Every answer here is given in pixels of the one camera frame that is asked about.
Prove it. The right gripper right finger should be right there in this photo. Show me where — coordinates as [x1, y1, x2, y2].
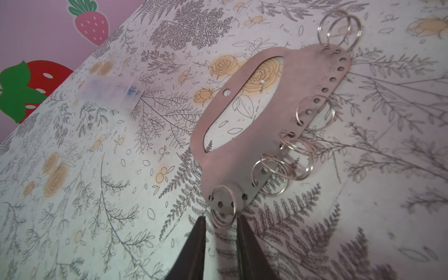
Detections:
[236, 215, 278, 280]

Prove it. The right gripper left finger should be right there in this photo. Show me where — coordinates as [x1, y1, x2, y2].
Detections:
[165, 216, 206, 280]

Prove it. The silver key ring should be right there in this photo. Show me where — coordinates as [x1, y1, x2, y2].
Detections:
[209, 184, 238, 229]

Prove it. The metal key holder plate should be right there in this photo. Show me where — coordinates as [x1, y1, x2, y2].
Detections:
[190, 44, 351, 215]

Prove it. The clear plastic key tag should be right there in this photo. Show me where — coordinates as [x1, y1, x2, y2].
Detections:
[76, 76, 147, 113]

